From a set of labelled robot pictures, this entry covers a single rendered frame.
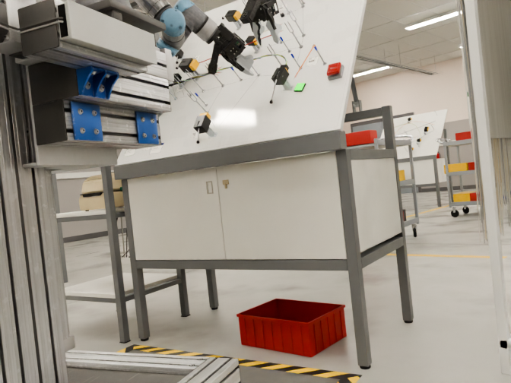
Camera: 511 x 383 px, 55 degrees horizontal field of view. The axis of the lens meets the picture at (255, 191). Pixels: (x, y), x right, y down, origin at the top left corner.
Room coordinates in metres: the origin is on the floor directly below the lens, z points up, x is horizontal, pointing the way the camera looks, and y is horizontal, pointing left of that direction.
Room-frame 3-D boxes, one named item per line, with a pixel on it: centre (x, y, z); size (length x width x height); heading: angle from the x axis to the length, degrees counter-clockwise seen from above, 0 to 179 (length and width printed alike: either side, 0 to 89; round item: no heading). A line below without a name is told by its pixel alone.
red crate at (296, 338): (2.14, -0.10, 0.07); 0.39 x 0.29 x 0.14; 49
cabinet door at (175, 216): (2.22, 0.38, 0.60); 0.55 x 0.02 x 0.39; 57
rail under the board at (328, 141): (2.05, 0.16, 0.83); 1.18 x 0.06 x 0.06; 57
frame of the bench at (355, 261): (2.31, -0.01, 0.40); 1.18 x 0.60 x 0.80; 57
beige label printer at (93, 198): (2.63, 0.76, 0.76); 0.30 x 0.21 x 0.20; 150
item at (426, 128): (8.66, -2.82, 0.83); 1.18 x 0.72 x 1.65; 47
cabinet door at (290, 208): (1.91, -0.08, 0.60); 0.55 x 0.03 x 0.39; 57
